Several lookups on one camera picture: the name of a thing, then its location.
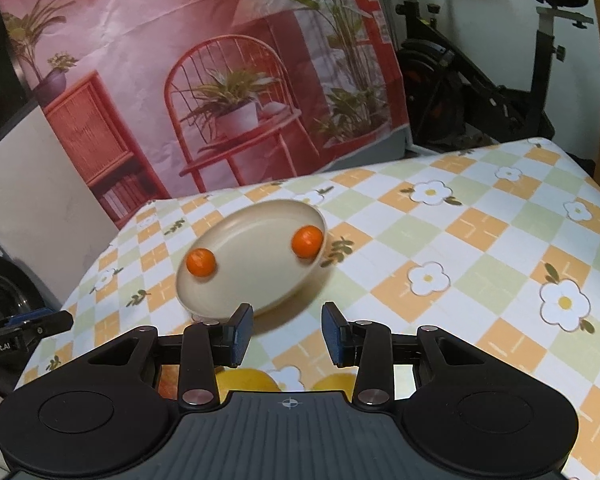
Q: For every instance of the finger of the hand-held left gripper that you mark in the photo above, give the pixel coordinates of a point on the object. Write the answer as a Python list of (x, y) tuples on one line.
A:
[(55, 322)]

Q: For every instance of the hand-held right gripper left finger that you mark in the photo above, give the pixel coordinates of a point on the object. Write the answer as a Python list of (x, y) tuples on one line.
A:
[(242, 340)]

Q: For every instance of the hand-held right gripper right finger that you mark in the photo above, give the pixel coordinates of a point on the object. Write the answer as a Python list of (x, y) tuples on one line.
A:
[(330, 335)]

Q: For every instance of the beige oval plate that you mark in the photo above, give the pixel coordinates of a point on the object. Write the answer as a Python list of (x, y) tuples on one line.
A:
[(260, 265)]

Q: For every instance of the red apple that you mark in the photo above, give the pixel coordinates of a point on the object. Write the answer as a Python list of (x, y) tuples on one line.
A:
[(167, 384)]

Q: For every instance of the small orange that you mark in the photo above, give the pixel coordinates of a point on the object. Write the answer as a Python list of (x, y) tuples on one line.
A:
[(201, 262), (307, 241)]

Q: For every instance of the floral checkered tablecloth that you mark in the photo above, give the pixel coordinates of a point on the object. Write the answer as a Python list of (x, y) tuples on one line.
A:
[(430, 260)]

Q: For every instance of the white panel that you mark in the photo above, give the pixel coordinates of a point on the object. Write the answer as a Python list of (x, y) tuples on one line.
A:
[(35, 185)]

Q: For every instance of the black exercise bike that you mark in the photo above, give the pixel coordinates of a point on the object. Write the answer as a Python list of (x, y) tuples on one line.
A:
[(480, 85)]

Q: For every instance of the pink printed backdrop cloth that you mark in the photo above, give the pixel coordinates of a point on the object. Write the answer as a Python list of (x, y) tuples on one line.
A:
[(155, 35)]

